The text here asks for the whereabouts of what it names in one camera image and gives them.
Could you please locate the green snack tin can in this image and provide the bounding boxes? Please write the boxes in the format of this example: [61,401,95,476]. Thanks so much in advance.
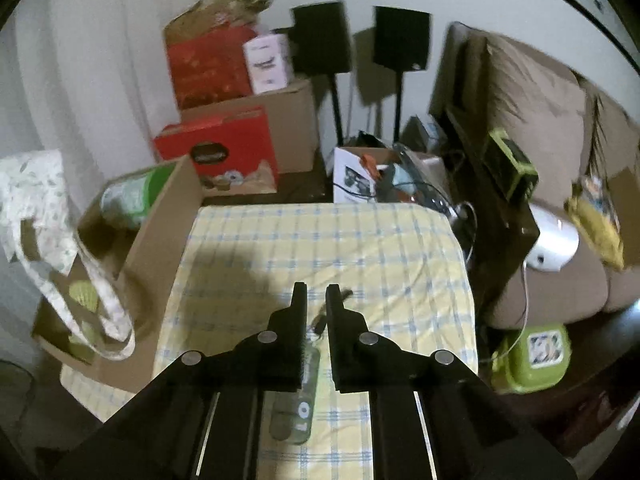
[100,162,175,231]

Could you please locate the floral cloth tote bag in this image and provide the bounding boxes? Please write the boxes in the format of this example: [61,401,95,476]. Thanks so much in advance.
[1,151,136,361]

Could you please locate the yellow shuttlecock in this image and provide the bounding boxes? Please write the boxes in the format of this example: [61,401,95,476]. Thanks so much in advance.
[68,280,100,313]

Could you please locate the green lunch box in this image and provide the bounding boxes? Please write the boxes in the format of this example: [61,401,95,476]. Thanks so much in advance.
[490,324,572,394]

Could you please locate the open brown cardboard box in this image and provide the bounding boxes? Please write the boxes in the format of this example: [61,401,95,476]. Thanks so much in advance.
[32,156,203,393]

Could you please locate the yellow checked tablecloth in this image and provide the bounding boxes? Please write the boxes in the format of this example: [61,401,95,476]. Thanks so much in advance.
[60,204,478,479]

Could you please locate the white round device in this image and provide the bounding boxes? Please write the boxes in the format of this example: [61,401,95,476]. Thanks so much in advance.
[525,204,579,272]

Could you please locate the yellow cloth on sofa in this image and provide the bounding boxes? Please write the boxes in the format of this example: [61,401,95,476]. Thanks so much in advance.
[565,197,625,271]

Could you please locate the cardboard box with papers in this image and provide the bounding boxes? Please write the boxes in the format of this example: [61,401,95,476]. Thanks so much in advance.
[332,145,451,204]

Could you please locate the green black radio device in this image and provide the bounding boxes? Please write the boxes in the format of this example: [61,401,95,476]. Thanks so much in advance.
[483,128,539,208]

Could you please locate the red gift box lower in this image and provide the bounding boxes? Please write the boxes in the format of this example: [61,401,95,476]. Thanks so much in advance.
[154,107,279,197]

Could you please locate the brown sofa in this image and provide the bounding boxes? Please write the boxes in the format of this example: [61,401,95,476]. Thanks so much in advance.
[432,22,639,330]

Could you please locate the large brown carton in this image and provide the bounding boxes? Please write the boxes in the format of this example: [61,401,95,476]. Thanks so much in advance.
[180,78,320,174]

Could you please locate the red gift bag upper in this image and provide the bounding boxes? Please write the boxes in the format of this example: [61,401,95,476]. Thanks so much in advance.
[167,26,257,110]

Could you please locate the white curtain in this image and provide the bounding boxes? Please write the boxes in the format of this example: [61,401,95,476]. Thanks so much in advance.
[0,0,187,361]

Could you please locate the white pink small box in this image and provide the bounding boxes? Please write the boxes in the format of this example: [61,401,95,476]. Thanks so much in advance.
[243,34,294,94]

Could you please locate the right black speaker on stand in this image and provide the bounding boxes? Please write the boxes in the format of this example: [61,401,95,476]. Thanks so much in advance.
[372,6,432,142]

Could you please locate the black speaker on stand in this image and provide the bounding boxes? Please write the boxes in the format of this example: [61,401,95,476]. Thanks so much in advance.
[291,0,352,146]
[372,6,432,142]

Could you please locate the left black speaker on stand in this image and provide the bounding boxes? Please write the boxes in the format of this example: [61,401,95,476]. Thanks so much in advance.
[291,0,352,146]

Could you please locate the gold crumpled bag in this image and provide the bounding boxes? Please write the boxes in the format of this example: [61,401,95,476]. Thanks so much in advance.
[163,0,274,47]

